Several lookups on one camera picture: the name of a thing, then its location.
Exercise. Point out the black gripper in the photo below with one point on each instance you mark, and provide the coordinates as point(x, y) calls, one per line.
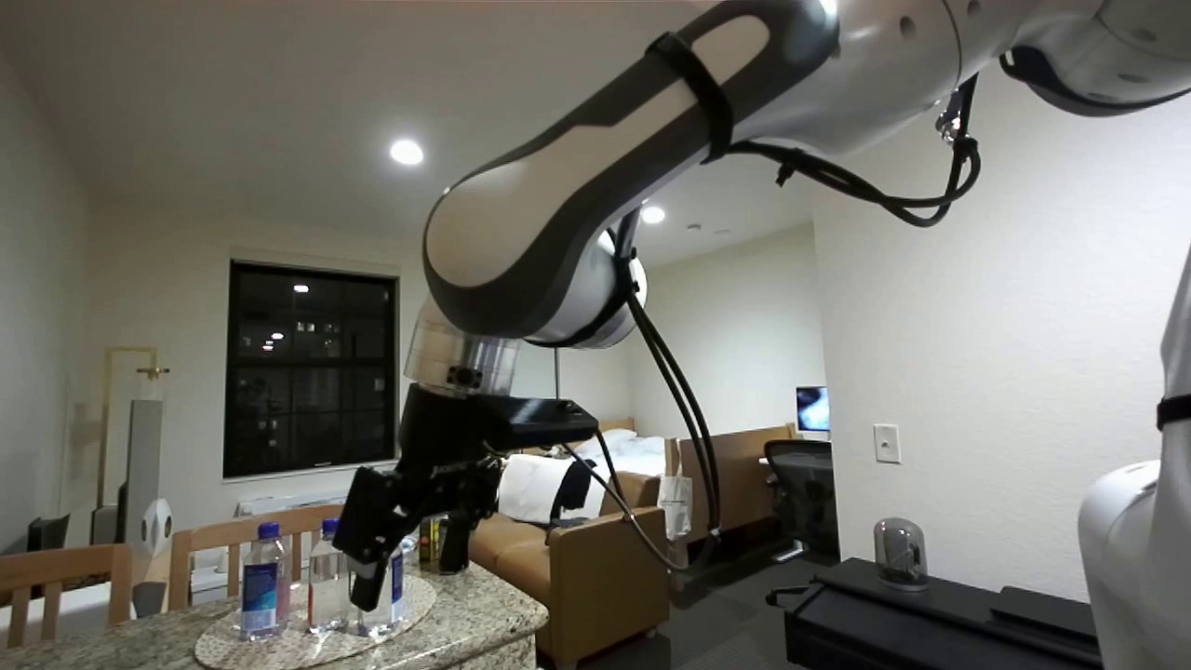
point(442, 469)

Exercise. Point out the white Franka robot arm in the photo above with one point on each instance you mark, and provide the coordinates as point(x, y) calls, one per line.
point(693, 134)

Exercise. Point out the yellow box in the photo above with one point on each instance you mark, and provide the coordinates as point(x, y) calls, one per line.
point(430, 543)

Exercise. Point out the clear water bottle blue label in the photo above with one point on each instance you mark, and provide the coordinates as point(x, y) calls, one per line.
point(262, 580)
point(400, 590)
point(325, 579)

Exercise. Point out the white pillow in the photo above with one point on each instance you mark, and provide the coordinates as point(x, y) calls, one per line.
point(534, 490)

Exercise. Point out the dark cushion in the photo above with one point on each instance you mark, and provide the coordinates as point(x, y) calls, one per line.
point(573, 485)

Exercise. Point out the round beige placemat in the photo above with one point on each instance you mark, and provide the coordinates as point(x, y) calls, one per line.
point(284, 649)

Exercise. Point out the brown sofa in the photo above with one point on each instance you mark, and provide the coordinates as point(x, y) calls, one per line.
point(597, 580)

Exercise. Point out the dark window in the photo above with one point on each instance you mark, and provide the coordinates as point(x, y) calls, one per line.
point(309, 372)

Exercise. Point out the wooden dining chair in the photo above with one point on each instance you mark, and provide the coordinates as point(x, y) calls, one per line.
point(62, 573)
point(211, 536)

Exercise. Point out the white bedding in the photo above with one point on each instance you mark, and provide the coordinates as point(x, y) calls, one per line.
point(639, 450)

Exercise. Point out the small white object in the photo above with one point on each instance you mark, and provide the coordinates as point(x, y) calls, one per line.
point(153, 527)

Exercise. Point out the white bag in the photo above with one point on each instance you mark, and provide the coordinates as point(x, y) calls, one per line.
point(675, 506)

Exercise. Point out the wooden desk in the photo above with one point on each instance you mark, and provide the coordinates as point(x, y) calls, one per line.
point(745, 476)

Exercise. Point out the small black box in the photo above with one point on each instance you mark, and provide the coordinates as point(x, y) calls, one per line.
point(46, 533)

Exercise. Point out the recessed ceiling light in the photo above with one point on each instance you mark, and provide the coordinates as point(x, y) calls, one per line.
point(652, 214)
point(407, 150)

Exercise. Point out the black office chair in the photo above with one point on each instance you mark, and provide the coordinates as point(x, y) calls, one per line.
point(803, 490)

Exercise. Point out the computer monitor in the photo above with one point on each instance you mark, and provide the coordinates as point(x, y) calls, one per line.
point(814, 409)

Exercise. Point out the grey cylinder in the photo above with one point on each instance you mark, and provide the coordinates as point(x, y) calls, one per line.
point(903, 547)

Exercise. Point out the black equipment case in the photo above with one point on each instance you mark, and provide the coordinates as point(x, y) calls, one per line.
point(942, 618)

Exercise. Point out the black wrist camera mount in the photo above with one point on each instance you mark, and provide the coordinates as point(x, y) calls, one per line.
point(544, 414)

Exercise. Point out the small wall fixture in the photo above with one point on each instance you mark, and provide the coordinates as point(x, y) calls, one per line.
point(153, 369)

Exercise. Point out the white light switch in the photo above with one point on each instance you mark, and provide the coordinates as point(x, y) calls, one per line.
point(889, 445)

